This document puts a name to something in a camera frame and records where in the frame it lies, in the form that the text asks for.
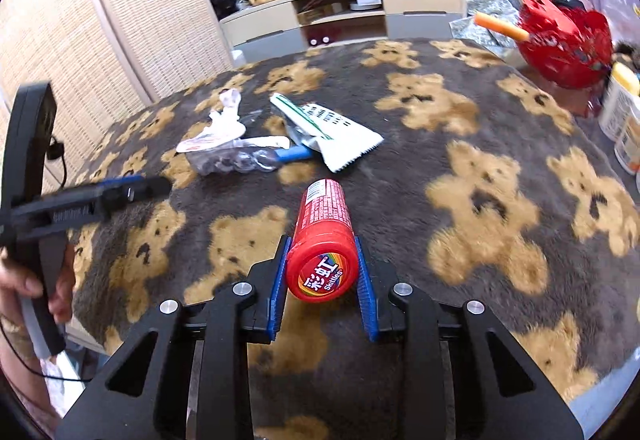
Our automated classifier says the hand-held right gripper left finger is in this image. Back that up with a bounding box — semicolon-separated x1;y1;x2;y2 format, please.
55;236;293;440

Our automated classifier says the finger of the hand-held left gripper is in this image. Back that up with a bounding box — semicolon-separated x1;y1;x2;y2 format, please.
92;175;172;219

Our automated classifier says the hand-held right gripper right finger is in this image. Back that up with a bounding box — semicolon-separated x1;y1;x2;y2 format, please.
354;236;583;440

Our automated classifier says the red candy bottle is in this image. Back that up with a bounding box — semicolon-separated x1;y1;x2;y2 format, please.
285;178;360;305

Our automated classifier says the person's left forearm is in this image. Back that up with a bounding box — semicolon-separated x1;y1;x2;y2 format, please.
0;315;68;428

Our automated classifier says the person's left hand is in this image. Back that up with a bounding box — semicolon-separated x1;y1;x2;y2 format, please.
0;245;77;337

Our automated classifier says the white plastic wrapper red label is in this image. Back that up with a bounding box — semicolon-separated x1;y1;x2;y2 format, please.
176;88;247;155

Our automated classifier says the bear print blanket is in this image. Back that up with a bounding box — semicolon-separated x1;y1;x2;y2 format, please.
67;38;640;440

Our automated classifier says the white green wrapper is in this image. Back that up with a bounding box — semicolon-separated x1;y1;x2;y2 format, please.
270;92;385;173

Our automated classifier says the woven folding screen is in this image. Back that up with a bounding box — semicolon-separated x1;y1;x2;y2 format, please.
0;0;236;201

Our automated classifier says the pale floral cloth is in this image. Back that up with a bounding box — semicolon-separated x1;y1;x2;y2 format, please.
450;0;524;53

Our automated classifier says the beige grey television cabinet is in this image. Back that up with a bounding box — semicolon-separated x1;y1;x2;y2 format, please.
220;0;468;65

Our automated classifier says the orange stick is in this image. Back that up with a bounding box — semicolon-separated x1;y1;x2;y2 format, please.
474;12;531;42

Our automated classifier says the small white bottle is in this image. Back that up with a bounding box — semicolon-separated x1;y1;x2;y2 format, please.
614;97;640;175

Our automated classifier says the white bottle yellow cap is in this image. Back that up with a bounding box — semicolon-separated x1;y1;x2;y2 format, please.
598;62;640;141

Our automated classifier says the red basket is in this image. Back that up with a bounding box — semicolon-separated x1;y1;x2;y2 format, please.
517;0;614;89

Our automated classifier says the black cable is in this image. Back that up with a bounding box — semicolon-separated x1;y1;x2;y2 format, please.
47;135;69;187

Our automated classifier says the clear packaging blue handle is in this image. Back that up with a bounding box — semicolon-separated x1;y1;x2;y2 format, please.
185;136;316;177

